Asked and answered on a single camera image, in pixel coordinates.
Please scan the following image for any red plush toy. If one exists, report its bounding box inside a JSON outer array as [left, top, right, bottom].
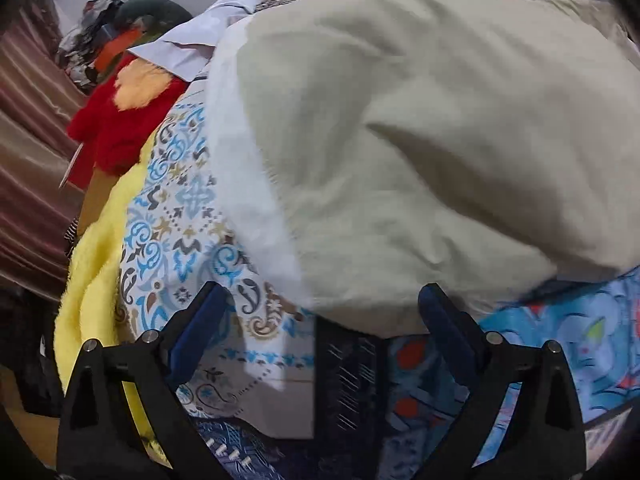
[[66, 53, 189, 190]]

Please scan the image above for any orange box on pile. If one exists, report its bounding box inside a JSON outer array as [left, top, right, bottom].
[[93, 28, 142, 74]]

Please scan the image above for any dark green stuffed cushion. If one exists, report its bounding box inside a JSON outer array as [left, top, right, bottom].
[[113, 0, 192, 34]]

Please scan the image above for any white and beige jacket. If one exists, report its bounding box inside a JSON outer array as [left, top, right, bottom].
[[205, 0, 639, 337]]

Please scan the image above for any yellow fleece blanket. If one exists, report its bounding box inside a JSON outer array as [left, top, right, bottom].
[[52, 134, 172, 466]]

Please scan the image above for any striped red curtain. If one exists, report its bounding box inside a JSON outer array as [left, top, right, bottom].
[[1, 0, 86, 299]]

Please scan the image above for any white shirt on bed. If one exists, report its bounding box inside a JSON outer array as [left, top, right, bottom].
[[129, 0, 264, 82]]

